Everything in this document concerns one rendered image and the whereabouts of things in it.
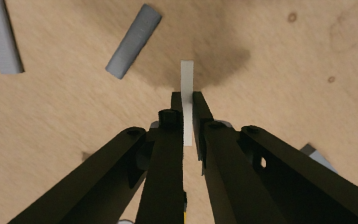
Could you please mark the grey metal washer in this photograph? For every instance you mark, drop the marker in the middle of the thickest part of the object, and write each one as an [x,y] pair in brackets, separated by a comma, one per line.
[124,221]

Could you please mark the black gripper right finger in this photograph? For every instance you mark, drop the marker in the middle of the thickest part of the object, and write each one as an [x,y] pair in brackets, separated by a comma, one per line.
[304,190]

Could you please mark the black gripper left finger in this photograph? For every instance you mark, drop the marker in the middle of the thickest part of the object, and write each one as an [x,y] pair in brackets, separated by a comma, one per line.
[99,190]

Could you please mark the white bar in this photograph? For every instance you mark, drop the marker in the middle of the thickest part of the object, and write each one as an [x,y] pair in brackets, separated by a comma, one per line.
[187,98]

